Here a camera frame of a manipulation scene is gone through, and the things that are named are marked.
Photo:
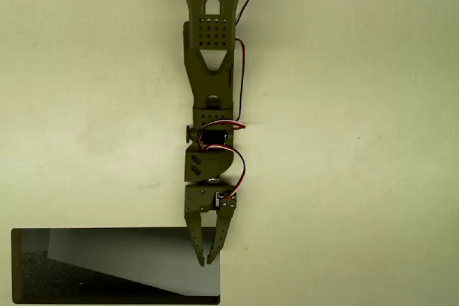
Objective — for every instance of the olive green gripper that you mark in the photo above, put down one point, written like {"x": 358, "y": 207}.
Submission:
{"x": 198, "y": 201}

